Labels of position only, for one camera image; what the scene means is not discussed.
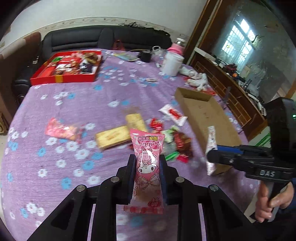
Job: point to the brown cardboard tray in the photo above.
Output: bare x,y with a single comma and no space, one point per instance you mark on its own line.
208,121

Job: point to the purple floral tablecloth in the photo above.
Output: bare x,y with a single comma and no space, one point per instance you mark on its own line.
51,146

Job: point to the red long snack packet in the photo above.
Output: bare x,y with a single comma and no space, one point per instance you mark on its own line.
183,158

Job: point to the colourful booklet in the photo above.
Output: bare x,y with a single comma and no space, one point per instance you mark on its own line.
126,57

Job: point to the white plastic jar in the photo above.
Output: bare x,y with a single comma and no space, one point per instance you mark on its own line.
172,63

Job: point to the red snack gift box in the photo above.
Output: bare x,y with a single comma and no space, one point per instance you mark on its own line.
69,67

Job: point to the pink thermos bottle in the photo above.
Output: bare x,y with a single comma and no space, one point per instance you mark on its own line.
178,46

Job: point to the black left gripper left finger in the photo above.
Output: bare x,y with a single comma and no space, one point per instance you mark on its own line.
113,191

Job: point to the brown armchair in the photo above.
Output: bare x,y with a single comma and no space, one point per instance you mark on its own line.
13,59

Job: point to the red bag on sofa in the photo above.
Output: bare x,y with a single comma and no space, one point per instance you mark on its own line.
118,46

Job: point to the red gold foil snack packet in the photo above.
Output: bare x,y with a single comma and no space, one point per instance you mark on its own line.
183,144

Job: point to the keychain on table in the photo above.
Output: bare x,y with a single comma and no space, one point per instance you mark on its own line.
149,80

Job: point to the pink cartoon snack packet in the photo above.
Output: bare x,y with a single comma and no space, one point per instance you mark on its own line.
147,195

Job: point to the black small object on table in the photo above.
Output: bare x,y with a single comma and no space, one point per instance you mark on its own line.
145,56

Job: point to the black leather sofa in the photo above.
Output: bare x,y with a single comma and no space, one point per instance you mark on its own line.
87,37

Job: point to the white red square snack packet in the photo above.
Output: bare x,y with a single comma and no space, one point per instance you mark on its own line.
177,117

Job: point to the wooden cabinet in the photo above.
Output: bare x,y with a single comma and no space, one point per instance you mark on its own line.
206,33

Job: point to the green white snack packet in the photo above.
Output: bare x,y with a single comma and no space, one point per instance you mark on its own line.
169,133

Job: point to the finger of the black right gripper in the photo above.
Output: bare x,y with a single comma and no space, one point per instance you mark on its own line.
235,160
227,149

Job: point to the pink red snack packet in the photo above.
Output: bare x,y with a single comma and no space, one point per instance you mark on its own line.
57,129

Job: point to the dark green-edged snack packet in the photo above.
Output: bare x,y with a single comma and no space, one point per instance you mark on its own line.
170,151

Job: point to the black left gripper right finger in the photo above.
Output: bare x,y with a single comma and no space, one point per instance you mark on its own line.
181,192

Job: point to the white cloth gloves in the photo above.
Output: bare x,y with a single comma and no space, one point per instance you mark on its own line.
194,78

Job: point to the small red candy packet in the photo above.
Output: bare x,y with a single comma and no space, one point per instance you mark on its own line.
156,125

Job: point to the yellow biscuit packet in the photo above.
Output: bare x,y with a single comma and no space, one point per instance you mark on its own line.
135,121
112,137

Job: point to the person's right hand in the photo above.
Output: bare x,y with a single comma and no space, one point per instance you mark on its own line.
285,201

